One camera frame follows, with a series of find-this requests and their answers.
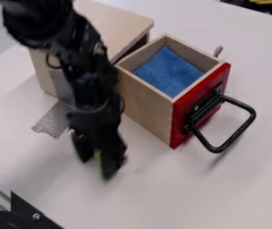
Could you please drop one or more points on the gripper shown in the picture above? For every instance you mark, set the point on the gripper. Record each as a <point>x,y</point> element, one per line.
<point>96,123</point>

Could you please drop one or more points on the green toy pepper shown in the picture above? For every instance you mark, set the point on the green toy pepper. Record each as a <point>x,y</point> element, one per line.
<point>97,159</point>

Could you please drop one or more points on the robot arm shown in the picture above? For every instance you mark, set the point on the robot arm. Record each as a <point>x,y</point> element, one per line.
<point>58,38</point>

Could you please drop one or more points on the drawer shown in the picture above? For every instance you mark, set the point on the drawer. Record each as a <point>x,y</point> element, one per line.
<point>182,95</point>

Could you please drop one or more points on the blue cloth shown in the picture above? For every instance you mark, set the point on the blue cloth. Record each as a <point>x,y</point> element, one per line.
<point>168,72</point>

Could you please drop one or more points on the cabinet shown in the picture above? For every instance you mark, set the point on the cabinet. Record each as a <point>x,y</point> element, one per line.
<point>102,35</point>

